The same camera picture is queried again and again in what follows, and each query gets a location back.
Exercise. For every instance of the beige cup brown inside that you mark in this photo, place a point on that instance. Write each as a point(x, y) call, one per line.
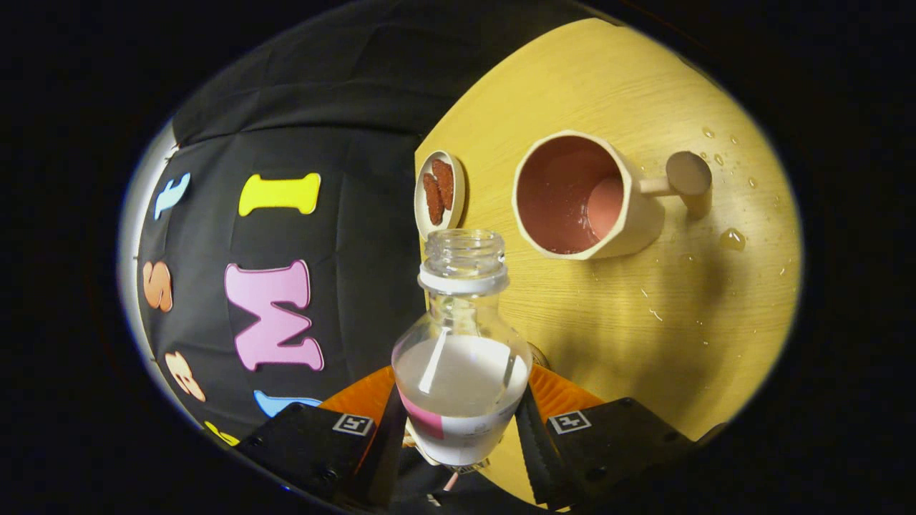
point(565, 193)

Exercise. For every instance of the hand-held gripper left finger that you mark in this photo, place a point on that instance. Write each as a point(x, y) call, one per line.
point(308, 447)

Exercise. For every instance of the red meat piece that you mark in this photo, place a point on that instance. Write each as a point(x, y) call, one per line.
point(444, 182)
point(432, 200)

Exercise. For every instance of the white oval plate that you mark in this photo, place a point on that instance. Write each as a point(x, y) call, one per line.
point(458, 186)

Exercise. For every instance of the clear juice bottle white label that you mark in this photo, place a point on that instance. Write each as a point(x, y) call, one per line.
point(461, 372)

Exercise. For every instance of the black backdrop cloth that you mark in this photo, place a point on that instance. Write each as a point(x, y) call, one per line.
point(358, 143)

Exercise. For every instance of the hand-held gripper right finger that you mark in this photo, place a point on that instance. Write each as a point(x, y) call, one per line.
point(615, 443)

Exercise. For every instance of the wooden table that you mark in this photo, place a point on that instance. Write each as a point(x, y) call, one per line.
point(644, 322)

